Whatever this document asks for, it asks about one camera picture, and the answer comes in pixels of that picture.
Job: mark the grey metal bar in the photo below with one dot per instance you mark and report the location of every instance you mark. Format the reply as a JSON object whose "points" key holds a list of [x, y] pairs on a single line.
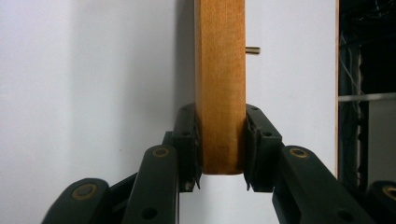
{"points": [[367, 97]]}

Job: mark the white foam mat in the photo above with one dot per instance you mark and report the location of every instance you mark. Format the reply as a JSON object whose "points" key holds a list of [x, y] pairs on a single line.
{"points": [[93, 77]]}

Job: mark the orange square wooden board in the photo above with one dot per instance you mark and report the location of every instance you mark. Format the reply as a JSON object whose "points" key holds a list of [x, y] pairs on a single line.
{"points": [[220, 87]]}

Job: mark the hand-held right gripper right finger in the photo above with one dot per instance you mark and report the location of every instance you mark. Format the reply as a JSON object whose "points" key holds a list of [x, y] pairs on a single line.
{"points": [[299, 183]]}

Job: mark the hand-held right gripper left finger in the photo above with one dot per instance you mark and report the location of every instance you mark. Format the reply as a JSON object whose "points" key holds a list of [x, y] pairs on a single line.
{"points": [[158, 180]]}

